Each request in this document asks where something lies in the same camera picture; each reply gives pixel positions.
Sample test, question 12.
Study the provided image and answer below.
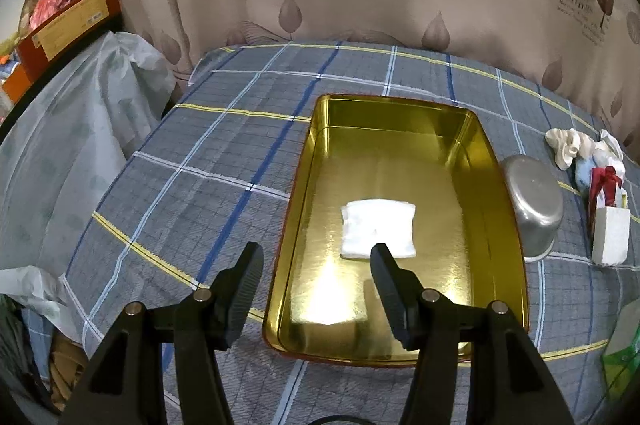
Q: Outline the white plastic bag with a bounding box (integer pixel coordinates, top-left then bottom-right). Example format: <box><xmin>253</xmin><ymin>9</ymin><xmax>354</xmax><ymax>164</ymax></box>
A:
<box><xmin>574</xmin><ymin>130</ymin><xmax>626</xmax><ymax>199</ymax></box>

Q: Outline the green printed packet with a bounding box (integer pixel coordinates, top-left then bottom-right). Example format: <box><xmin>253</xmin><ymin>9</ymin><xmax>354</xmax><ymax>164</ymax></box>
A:
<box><xmin>602</xmin><ymin>304</ymin><xmax>639</xmax><ymax>401</ymax></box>

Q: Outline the red white satin cloth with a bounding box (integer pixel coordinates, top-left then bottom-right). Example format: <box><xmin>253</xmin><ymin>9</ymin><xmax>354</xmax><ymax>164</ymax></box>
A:
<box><xmin>588</xmin><ymin>165</ymin><xmax>623</xmax><ymax>220</ymax></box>

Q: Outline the cream scrunchie cloth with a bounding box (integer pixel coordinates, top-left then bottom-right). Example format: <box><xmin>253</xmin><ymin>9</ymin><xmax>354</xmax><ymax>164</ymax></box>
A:
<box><xmin>544</xmin><ymin>128</ymin><xmax>597</xmax><ymax>171</ymax></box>

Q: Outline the stainless steel bowl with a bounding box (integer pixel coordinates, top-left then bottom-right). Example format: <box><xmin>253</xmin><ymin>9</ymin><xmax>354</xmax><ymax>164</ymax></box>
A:
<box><xmin>501</xmin><ymin>154</ymin><xmax>564</xmax><ymax>263</ymax></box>

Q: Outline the orange red cardboard box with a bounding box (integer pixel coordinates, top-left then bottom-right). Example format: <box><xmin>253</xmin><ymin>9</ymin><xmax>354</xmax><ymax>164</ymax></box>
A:
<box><xmin>2</xmin><ymin>0</ymin><xmax>122</xmax><ymax>106</ymax></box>

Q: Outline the white towel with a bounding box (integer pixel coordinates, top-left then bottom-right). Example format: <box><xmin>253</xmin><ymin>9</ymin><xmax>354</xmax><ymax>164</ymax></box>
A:
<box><xmin>340</xmin><ymin>199</ymin><xmax>416</xmax><ymax>259</ymax></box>

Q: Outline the gold red tin box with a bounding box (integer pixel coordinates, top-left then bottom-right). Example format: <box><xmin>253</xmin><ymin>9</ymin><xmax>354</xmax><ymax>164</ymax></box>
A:
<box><xmin>262</xmin><ymin>95</ymin><xmax>529</xmax><ymax>367</ymax></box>

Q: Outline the plaid grey bed sheet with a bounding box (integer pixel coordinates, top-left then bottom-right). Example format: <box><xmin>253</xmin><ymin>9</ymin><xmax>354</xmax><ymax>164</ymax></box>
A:
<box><xmin>64</xmin><ymin>43</ymin><xmax>639</xmax><ymax>424</ymax></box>

